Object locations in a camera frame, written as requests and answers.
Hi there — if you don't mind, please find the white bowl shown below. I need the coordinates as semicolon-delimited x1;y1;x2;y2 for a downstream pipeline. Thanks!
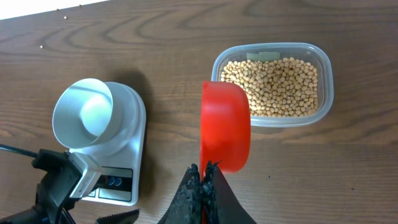
52;78;113;149

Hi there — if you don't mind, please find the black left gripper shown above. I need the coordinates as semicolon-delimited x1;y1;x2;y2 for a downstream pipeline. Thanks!
1;149;139;224

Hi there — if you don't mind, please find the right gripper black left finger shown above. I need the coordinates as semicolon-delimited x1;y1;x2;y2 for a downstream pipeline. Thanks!
158;164;203;224

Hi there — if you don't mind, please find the red measuring scoop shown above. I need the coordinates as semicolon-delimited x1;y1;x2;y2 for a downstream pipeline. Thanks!
200;82;251;183

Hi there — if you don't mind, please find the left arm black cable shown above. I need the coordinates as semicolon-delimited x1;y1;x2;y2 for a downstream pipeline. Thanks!
0;143;40;159

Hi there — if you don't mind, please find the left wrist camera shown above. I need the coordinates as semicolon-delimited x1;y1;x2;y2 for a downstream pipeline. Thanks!
69;152;103;198

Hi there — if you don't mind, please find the white digital kitchen scale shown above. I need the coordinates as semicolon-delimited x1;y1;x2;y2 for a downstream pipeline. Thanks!
70;82;146;206

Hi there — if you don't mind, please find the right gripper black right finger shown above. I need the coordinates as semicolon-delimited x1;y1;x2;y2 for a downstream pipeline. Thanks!
203;161;256;224

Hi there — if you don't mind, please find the clear plastic soybean container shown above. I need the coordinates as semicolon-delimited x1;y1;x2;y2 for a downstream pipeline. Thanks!
211;42;334;128

